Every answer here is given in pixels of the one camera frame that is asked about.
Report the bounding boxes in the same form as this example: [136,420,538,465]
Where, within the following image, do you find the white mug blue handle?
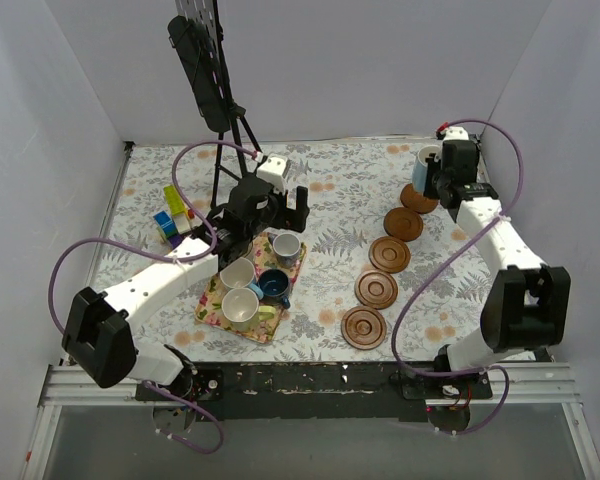
[219,258,264,300]

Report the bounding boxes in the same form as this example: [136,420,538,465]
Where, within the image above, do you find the small grey patterned cup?
[273,233,301,269]

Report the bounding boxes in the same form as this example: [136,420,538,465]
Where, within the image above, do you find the floral serving tray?
[194,232,307,344]

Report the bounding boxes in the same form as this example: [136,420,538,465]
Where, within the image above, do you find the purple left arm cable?
[48,141,264,455]

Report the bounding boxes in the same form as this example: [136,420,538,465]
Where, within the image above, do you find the black tripod stand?
[210,104,261,209]

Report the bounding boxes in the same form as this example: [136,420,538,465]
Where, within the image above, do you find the floral table cloth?
[74,138,539,364]

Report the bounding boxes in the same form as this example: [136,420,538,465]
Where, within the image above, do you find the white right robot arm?
[423,139,571,398]

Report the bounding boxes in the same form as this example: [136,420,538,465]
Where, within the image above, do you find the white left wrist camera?
[255,155,289,193]

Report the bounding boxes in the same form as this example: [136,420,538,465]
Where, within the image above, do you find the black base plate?
[159,361,493,422]

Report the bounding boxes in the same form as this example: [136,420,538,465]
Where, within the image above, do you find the white mug green handle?
[221,288,276,332]

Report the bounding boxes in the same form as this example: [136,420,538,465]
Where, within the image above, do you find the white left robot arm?
[62,174,310,400]

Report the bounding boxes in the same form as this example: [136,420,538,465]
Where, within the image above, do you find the brown wooden coaster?
[383,207,424,242]
[355,270,398,310]
[369,236,411,273]
[341,306,387,350]
[400,183,439,214]

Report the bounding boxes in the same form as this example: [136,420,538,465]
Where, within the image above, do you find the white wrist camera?
[436,126,469,142]
[255,155,289,193]

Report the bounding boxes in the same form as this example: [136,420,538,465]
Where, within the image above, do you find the colourful toy blocks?
[153,185,195,249]

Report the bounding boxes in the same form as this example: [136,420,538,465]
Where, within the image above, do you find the white mug light blue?
[411,145,441,194]

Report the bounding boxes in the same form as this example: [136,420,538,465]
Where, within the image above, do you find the dark blue mug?
[257,269,291,309]

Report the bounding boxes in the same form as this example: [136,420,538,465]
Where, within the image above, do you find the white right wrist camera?
[436,126,469,142]

